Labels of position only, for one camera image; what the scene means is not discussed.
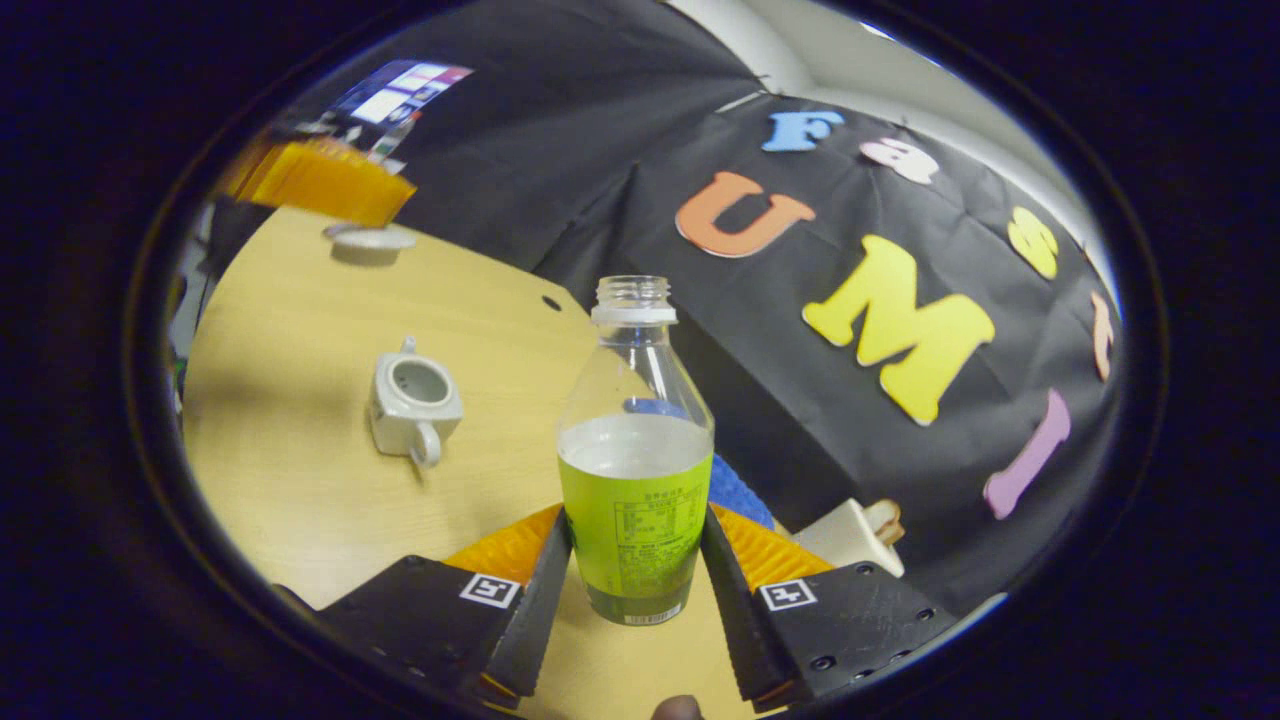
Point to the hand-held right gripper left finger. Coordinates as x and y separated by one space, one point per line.
540 610

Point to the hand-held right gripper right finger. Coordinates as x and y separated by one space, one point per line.
735 620

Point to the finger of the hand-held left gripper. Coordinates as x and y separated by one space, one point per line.
320 180

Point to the white teacup lid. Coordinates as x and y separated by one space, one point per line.
370 238

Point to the clear green-label water bottle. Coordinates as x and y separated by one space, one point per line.
635 500

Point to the white teacup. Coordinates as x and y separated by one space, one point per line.
400 420

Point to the red-capped clear bottle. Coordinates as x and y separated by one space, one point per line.
395 140

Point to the computer monitor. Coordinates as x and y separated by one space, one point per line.
400 95

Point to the blue towel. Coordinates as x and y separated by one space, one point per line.
740 495

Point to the white toaster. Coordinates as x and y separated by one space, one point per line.
840 540

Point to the bread slice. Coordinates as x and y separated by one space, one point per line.
888 520

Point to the black backdrop cloth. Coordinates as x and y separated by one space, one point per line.
600 150

